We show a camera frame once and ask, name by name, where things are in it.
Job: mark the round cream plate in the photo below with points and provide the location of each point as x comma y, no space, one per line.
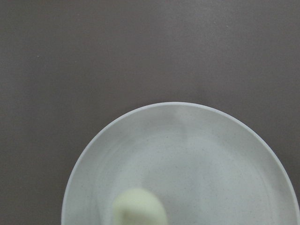
205,166

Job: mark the white steamed bun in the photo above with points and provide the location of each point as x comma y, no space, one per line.
138,207

